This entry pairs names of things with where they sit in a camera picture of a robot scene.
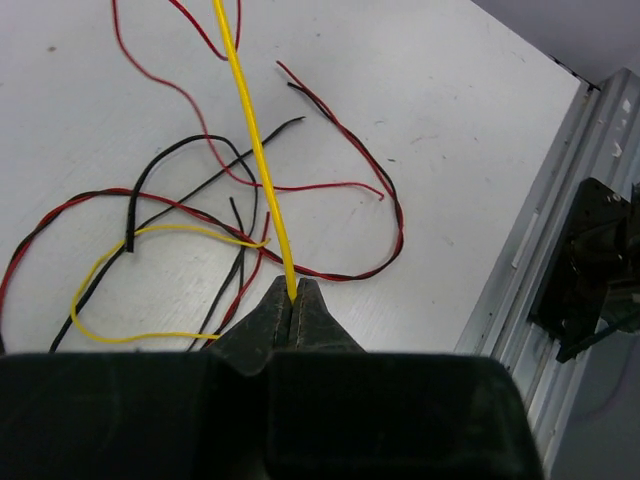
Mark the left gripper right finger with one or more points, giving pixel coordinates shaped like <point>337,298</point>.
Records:
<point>337,412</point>

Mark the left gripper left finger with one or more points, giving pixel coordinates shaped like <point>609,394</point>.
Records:
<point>140,415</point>

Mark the aluminium rail frame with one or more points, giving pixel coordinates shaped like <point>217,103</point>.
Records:
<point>599,138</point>

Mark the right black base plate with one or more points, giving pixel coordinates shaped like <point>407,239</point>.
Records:
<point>591,287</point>

